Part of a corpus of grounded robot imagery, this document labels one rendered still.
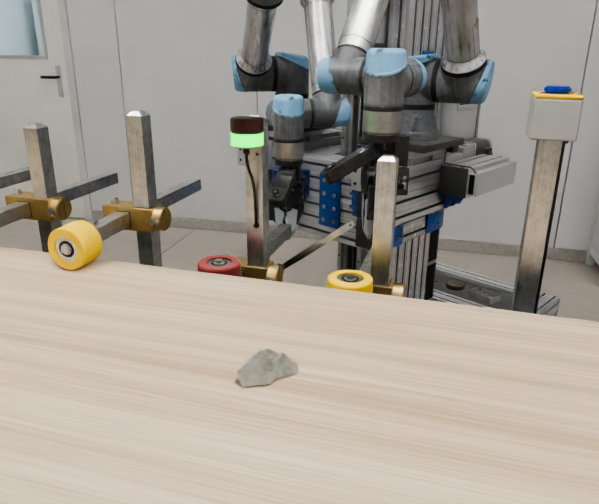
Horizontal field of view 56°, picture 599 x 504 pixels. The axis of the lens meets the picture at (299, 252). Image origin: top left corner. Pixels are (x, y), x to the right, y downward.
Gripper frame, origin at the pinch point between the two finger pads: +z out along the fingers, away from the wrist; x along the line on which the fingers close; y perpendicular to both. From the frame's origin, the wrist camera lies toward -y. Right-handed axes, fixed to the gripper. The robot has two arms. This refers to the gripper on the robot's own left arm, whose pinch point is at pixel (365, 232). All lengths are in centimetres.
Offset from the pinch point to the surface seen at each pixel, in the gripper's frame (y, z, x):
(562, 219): 169, 65, 222
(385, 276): 2.1, 5.1, -11.1
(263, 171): -20.6, -13.1, -2.3
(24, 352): -53, 3, -40
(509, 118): 131, 4, 234
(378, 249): 0.6, -0.1, -10.6
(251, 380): -22, 3, -49
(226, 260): -27.8, 2.8, -7.6
